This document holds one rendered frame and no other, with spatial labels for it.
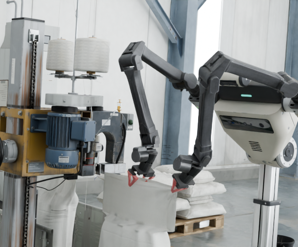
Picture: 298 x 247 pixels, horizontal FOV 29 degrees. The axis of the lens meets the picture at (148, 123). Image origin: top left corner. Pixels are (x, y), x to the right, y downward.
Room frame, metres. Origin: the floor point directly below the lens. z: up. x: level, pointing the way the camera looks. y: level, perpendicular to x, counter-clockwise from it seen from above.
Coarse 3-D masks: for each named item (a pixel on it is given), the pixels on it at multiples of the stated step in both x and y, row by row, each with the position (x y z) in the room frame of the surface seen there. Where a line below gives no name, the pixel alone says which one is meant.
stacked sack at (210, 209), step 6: (198, 204) 6.17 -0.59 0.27; (204, 204) 6.21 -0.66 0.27; (210, 204) 6.22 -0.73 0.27; (216, 204) 6.26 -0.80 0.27; (186, 210) 5.97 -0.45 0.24; (192, 210) 5.95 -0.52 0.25; (198, 210) 6.00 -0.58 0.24; (204, 210) 6.06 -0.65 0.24; (210, 210) 6.12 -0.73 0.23; (216, 210) 6.19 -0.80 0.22; (222, 210) 6.25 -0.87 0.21; (180, 216) 5.97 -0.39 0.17; (186, 216) 5.91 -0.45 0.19; (192, 216) 5.94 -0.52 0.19; (198, 216) 6.00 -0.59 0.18; (204, 216) 6.07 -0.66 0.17
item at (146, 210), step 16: (112, 176) 2.84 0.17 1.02; (112, 192) 2.83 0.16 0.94; (128, 192) 2.70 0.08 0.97; (144, 192) 2.64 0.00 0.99; (160, 192) 2.61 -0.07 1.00; (176, 192) 2.55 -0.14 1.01; (112, 208) 2.83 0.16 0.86; (128, 208) 2.70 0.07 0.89; (144, 208) 2.64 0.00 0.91; (160, 208) 2.60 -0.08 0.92; (112, 224) 2.73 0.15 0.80; (128, 224) 2.66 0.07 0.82; (144, 224) 2.64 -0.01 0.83; (160, 224) 2.60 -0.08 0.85; (112, 240) 2.72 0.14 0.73; (128, 240) 2.64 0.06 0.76; (144, 240) 2.58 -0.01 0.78; (160, 240) 2.59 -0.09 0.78
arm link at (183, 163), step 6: (180, 156) 2.42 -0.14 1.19; (186, 156) 2.43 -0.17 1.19; (192, 156) 2.46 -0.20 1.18; (204, 156) 2.41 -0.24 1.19; (174, 162) 2.44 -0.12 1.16; (180, 162) 2.40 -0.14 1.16; (186, 162) 2.41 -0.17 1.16; (192, 162) 2.42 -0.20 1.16; (198, 162) 2.43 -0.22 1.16; (204, 162) 2.41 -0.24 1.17; (174, 168) 2.43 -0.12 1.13; (180, 168) 2.40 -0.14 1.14; (186, 168) 2.42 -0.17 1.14
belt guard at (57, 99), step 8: (48, 96) 2.55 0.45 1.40; (56, 96) 2.53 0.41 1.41; (64, 96) 2.52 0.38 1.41; (72, 96) 2.53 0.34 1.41; (80, 96) 2.56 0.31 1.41; (88, 96) 2.67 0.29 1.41; (96, 96) 2.84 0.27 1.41; (48, 104) 2.55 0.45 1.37; (56, 104) 2.53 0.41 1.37; (64, 104) 2.52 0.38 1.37; (72, 104) 2.54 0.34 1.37; (80, 104) 2.57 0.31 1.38; (88, 104) 2.68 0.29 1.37; (96, 104) 2.85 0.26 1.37
